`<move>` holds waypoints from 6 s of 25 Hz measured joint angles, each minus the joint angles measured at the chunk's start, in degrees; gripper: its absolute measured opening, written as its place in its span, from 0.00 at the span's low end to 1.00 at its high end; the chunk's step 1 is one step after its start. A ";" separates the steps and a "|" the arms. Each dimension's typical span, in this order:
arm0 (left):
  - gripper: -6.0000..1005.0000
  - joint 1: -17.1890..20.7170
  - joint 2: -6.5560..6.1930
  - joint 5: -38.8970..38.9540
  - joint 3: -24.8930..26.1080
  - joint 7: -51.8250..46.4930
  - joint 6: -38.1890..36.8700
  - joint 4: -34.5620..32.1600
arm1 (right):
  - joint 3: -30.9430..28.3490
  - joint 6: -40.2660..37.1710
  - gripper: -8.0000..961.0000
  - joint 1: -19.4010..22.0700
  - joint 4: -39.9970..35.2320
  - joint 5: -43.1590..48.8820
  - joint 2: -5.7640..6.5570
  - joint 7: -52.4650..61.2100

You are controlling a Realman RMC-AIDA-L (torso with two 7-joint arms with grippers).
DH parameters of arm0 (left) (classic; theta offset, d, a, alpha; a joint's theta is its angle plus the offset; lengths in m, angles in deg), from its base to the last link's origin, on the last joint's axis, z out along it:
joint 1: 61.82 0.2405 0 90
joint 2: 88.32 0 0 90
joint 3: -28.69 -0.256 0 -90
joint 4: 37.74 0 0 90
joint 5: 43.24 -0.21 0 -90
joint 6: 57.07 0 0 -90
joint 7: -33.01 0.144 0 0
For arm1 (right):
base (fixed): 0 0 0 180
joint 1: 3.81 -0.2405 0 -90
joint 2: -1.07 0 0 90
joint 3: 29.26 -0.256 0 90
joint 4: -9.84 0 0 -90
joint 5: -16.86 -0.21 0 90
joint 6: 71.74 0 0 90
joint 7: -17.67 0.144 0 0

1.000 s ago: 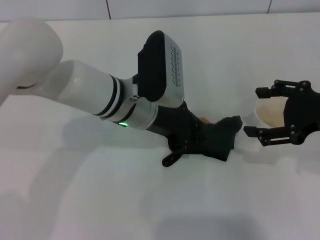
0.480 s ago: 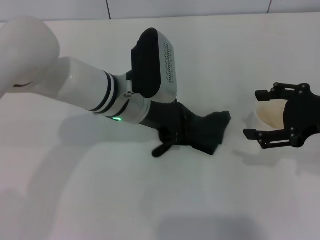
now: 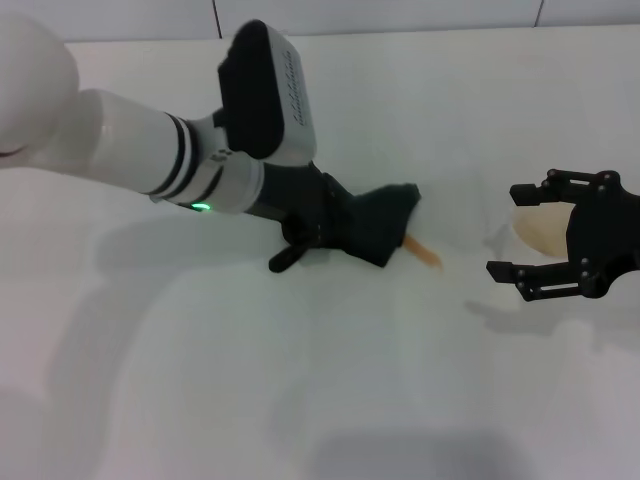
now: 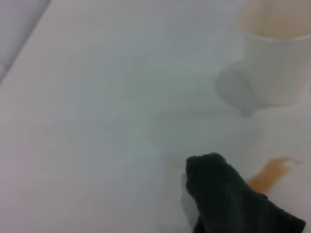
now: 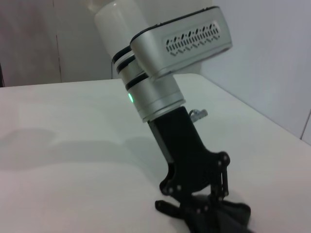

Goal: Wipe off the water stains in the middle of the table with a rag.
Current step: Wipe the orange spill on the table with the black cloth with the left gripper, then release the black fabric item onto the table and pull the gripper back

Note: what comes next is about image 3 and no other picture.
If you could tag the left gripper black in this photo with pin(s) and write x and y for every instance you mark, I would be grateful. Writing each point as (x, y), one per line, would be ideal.
(295, 195)

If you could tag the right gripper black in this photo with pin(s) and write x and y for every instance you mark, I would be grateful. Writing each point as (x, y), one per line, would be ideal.
(605, 230)

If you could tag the white paper cup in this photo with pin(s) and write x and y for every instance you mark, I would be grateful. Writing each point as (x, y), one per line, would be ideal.
(542, 230)

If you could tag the dark blue rag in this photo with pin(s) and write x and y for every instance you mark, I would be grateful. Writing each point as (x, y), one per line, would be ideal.
(380, 220)

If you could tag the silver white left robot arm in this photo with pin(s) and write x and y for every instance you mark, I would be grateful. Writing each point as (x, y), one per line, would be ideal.
(125, 145)

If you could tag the orange liquid spill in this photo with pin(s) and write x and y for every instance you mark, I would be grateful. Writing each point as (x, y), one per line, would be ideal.
(425, 255)

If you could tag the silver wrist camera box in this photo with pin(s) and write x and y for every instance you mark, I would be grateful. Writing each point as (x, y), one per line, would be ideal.
(260, 100)

